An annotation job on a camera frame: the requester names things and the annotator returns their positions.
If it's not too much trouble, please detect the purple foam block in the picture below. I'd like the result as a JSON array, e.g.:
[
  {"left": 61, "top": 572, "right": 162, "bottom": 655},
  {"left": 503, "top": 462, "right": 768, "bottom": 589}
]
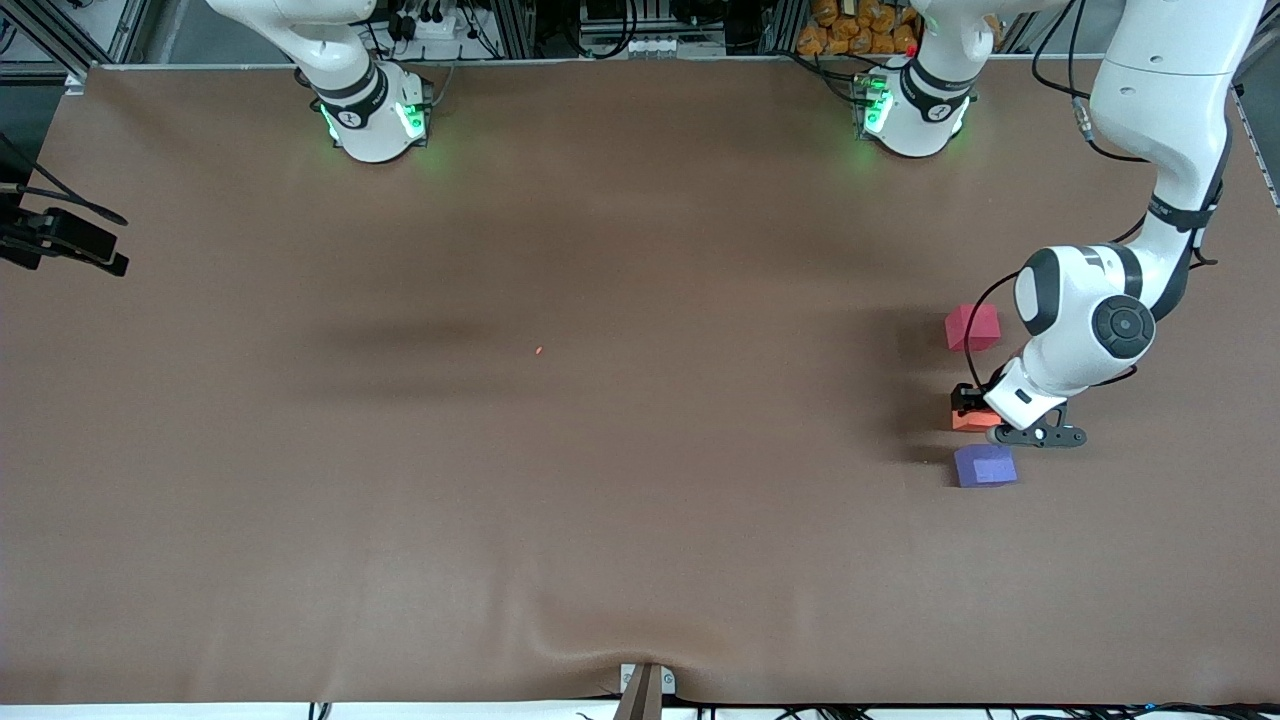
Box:
[{"left": 952, "top": 442, "right": 1019, "bottom": 489}]

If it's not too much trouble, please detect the red foam block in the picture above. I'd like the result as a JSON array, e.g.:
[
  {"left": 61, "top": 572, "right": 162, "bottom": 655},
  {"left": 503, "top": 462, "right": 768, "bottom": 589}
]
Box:
[{"left": 944, "top": 303, "right": 1002, "bottom": 352}]

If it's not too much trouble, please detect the brown table mat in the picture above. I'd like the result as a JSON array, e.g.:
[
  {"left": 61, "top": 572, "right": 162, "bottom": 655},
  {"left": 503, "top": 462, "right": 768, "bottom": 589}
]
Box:
[{"left": 0, "top": 60, "right": 1280, "bottom": 707}]

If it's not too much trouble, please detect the pile of orange packets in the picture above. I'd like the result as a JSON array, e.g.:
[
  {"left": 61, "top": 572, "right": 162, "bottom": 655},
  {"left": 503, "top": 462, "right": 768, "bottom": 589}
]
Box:
[{"left": 797, "top": 0, "right": 921, "bottom": 57}]

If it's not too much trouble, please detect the white power strip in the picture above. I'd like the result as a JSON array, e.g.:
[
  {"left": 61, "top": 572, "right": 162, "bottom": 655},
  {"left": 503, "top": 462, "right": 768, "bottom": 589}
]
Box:
[{"left": 395, "top": 8, "right": 463, "bottom": 43}]

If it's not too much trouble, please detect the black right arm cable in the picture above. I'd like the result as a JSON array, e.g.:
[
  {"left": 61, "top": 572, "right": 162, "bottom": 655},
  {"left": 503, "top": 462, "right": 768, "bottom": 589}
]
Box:
[{"left": 0, "top": 132, "right": 129, "bottom": 227}]

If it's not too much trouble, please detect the aluminium frame post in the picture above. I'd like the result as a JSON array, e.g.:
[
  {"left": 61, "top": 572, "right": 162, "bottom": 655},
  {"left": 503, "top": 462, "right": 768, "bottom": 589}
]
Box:
[{"left": 0, "top": 0, "right": 93, "bottom": 96}]

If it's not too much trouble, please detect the small metal clamp bracket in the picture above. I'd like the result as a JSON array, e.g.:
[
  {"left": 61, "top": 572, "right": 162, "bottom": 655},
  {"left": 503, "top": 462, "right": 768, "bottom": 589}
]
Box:
[{"left": 619, "top": 662, "right": 678, "bottom": 697}]

